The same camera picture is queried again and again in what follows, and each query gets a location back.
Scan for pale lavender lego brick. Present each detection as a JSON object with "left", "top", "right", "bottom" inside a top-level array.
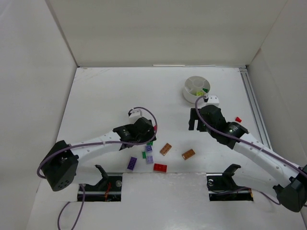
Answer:
[{"left": 146, "top": 155, "right": 154, "bottom": 164}]

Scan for white round divided container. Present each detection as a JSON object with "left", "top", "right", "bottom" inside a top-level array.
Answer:
[{"left": 183, "top": 76, "right": 211, "bottom": 103}]

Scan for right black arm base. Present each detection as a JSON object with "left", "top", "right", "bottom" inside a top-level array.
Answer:
[{"left": 206, "top": 164, "right": 254, "bottom": 202}]

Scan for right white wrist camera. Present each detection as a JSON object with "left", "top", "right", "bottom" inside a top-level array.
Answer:
[{"left": 203, "top": 95, "right": 220, "bottom": 107}]

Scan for dark purple lego brick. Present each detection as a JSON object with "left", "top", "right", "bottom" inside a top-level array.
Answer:
[{"left": 127, "top": 157, "right": 137, "bottom": 171}]

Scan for brown orange lego plate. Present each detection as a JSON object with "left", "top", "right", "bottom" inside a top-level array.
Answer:
[{"left": 182, "top": 149, "right": 196, "bottom": 161}]

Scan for light purple lego brick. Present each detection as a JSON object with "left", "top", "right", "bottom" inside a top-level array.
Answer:
[{"left": 145, "top": 145, "right": 153, "bottom": 153}]

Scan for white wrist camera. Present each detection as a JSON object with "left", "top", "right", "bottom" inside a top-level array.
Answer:
[
  {"left": 128, "top": 108, "right": 142, "bottom": 120},
  {"left": 203, "top": 95, "right": 220, "bottom": 107}
]

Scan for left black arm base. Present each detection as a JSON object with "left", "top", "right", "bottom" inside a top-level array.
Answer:
[{"left": 73, "top": 165, "right": 123, "bottom": 202}]

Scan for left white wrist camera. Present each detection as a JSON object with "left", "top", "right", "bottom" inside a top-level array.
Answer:
[{"left": 128, "top": 108, "right": 142, "bottom": 120}]

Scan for red rectangular lego brick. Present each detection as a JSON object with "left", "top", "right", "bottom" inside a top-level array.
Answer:
[{"left": 153, "top": 163, "right": 167, "bottom": 173}]

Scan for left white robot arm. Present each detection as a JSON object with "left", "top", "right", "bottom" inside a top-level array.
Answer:
[{"left": 37, "top": 117, "right": 157, "bottom": 192}]

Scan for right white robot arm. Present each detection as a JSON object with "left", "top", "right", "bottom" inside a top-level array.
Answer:
[{"left": 189, "top": 105, "right": 307, "bottom": 212}]

